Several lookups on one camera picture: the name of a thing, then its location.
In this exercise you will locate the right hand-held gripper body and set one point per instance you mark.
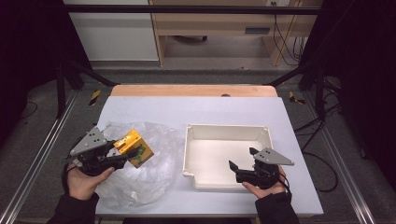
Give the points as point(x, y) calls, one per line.
point(264, 175)

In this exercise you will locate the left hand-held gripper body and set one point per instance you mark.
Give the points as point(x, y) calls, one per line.
point(88, 146)

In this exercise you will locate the yellow box with green print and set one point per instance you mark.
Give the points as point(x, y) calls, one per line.
point(137, 146)

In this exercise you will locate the clear printed plastic bag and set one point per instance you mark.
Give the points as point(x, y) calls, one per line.
point(155, 177)

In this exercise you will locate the person's right hand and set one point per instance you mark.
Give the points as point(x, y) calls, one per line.
point(269, 193)

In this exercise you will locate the person's left hand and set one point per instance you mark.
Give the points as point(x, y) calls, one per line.
point(82, 185)

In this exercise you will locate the white plastic tray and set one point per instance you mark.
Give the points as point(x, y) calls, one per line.
point(218, 155)

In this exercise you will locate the yellow black tape strip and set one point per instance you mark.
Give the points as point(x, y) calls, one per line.
point(294, 98)
point(95, 97)

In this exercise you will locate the black metal stand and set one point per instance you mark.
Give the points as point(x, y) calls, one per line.
point(61, 90)
point(320, 90)

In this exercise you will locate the white table mat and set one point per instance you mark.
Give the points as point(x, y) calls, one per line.
point(199, 110)

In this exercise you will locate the white cabinet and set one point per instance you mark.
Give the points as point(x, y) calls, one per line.
point(115, 37)

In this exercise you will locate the black curtain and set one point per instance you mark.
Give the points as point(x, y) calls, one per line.
point(364, 77)
point(28, 56)

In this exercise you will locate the light wooden desk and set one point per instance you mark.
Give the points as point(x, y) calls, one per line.
point(214, 23)

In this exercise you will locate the black horizontal bar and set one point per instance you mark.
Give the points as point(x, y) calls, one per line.
point(193, 9)

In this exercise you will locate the aluminium frame rail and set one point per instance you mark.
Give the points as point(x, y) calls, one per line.
point(37, 149)
point(339, 155)

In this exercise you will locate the white wall socket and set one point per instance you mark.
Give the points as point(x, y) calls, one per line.
point(277, 2)

